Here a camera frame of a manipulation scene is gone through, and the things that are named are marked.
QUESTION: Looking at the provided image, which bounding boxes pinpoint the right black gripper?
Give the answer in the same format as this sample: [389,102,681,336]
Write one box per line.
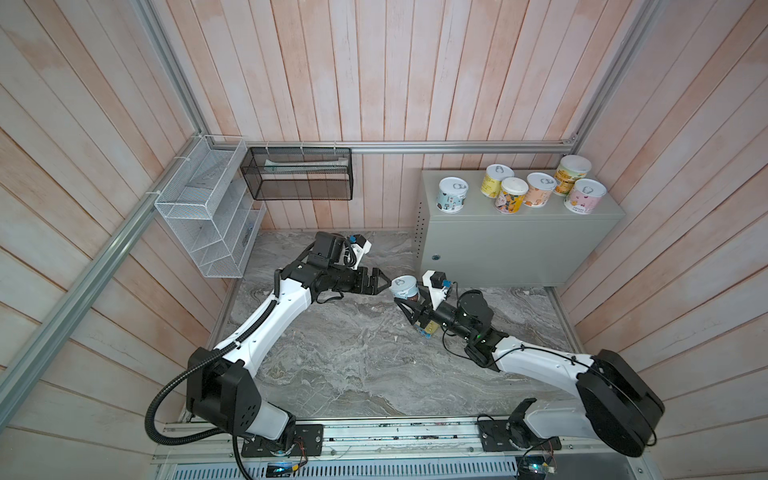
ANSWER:
[397,280,474,343]

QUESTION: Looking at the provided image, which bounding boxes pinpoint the blue label can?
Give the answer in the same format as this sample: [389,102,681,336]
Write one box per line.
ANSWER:
[389,275,420,301]

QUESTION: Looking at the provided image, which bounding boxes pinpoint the small brown white-lid can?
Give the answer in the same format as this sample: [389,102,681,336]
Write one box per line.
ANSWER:
[495,177,529,214]

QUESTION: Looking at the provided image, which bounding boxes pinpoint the brown label can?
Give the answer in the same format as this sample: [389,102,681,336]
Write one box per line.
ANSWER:
[524,172,557,208]

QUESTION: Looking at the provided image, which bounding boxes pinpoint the pink label can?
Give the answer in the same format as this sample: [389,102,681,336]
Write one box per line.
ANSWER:
[564,178,608,215]

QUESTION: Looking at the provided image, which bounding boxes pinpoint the orange yellow label can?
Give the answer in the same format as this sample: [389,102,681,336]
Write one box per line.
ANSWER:
[553,155,592,196]

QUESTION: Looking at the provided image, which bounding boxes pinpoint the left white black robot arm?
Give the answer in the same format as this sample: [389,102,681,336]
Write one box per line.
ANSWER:
[186,232,391,440]

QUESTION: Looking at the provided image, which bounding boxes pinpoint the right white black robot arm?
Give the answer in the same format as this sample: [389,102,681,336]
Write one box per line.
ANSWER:
[395,288,665,457]

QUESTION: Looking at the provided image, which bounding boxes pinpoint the grey metal cabinet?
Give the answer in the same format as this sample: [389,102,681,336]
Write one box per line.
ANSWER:
[413,170,625,287]

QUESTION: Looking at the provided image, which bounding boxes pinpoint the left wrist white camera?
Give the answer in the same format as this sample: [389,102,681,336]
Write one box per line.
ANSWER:
[344,234,372,270]

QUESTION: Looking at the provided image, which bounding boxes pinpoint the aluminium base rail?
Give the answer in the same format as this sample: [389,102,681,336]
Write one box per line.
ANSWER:
[151,415,617,465]

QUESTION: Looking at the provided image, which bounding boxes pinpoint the black mesh wall basket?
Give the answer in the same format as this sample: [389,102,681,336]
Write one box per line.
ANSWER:
[240,146,354,201]

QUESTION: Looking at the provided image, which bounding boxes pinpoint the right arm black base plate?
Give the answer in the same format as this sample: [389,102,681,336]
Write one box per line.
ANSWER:
[476,417,544,452]

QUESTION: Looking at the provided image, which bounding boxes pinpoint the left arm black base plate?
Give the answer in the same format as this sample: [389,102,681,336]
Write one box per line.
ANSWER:
[241,423,324,459]

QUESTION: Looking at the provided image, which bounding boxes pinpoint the white wire mesh shelf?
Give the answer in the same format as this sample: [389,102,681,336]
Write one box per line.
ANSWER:
[155,135,265,279]

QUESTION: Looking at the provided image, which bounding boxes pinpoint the horizontal aluminium wall rail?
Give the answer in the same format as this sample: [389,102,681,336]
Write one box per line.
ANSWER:
[212,136,573,155]

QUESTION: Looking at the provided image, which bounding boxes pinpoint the left aluminium frame rail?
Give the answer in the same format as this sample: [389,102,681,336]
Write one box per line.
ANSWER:
[1,133,204,429]

